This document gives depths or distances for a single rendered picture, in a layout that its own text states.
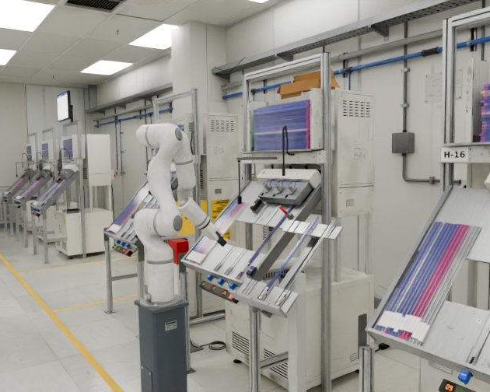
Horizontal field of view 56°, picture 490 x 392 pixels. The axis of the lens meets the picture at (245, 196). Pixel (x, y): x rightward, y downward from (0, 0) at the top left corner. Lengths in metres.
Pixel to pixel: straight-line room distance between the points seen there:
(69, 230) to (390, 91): 4.59
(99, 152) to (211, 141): 3.25
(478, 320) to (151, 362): 1.34
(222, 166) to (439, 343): 2.63
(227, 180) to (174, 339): 2.01
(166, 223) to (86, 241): 4.89
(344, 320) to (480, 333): 1.34
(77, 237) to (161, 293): 4.78
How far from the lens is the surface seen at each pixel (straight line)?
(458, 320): 1.69
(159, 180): 2.06
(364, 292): 2.95
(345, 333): 2.90
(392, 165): 4.08
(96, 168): 6.84
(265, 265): 2.38
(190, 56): 5.83
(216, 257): 2.68
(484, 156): 1.99
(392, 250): 4.15
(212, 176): 3.84
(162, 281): 2.11
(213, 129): 3.85
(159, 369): 2.20
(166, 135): 2.04
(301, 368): 2.29
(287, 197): 2.56
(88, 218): 6.85
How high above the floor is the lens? 1.34
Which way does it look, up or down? 5 degrees down
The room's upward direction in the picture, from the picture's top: 1 degrees counter-clockwise
